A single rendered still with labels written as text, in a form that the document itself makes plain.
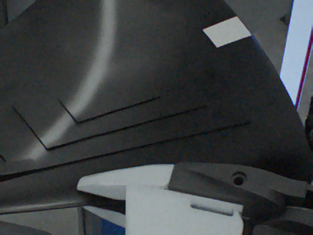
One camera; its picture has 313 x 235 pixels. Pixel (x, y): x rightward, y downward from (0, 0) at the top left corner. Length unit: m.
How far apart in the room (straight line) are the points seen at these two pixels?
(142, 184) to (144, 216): 0.02
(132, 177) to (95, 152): 0.04
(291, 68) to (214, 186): 0.29
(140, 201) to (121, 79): 0.10
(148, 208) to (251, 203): 0.05
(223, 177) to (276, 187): 0.03
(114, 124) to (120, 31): 0.08
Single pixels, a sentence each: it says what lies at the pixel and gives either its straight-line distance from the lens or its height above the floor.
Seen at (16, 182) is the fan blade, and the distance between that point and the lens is 0.46.
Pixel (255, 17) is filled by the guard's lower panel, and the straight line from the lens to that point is 2.12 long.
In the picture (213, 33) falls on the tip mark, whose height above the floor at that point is 1.17.
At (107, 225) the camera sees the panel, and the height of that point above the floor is 0.42.
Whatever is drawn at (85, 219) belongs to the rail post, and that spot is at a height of 0.40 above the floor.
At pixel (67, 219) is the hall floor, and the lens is 1.86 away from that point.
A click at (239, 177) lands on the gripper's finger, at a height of 1.22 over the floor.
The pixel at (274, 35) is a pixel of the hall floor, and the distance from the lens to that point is 2.24.
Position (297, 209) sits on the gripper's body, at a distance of 0.43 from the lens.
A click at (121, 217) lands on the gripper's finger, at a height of 1.17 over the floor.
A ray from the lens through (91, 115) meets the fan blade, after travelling 0.49.
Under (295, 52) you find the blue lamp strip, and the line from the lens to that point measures 0.69.
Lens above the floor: 1.57
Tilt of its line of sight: 54 degrees down
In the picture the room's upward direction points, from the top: 1 degrees clockwise
